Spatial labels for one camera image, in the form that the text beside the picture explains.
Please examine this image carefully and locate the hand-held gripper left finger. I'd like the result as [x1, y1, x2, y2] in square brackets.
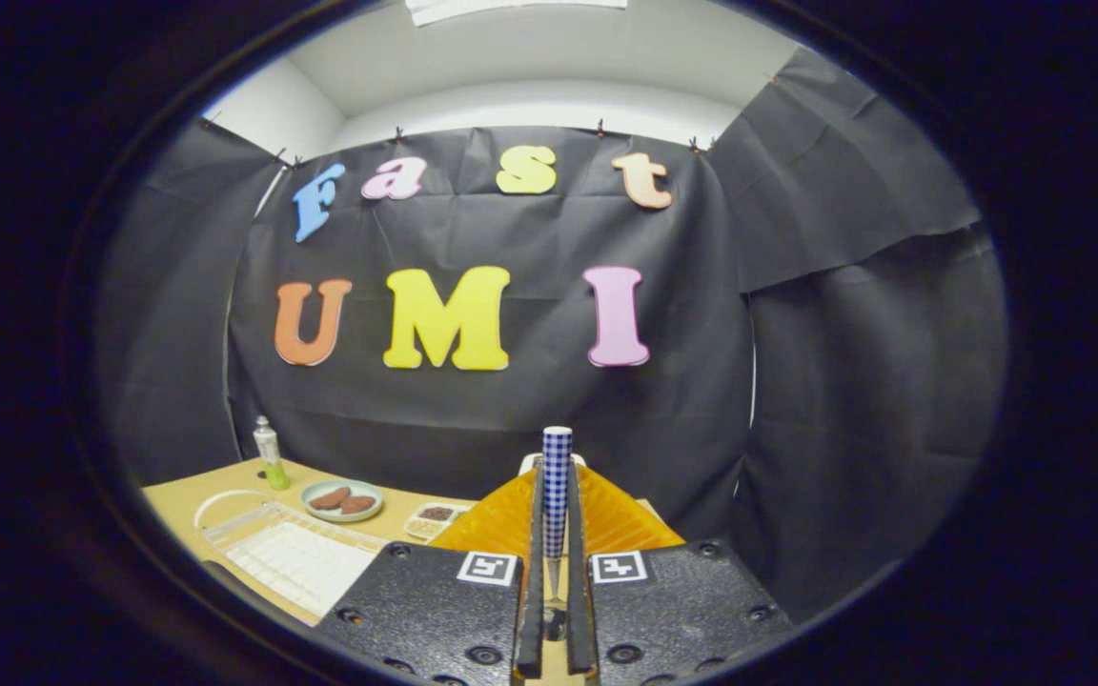
[315, 467, 547, 685]

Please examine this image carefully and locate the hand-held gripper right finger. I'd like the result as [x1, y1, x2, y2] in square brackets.
[566, 464, 796, 685]

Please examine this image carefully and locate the spoon with blue checked handle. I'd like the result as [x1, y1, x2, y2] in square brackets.
[542, 426, 574, 639]

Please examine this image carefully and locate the white wire dish rack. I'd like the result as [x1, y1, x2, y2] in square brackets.
[194, 489, 388, 620]

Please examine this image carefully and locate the white divided dish with beans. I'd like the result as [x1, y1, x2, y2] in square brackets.
[403, 502, 472, 542]

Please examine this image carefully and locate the light blue plate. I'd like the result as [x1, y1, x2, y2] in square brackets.
[301, 478, 385, 523]

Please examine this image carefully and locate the white toaster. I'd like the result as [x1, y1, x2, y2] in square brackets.
[518, 453, 588, 477]

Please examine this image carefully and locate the green and white bottle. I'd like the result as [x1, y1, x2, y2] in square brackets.
[254, 415, 291, 492]

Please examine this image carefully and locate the ceiling light panel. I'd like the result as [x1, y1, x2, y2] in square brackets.
[404, 0, 628, 28]

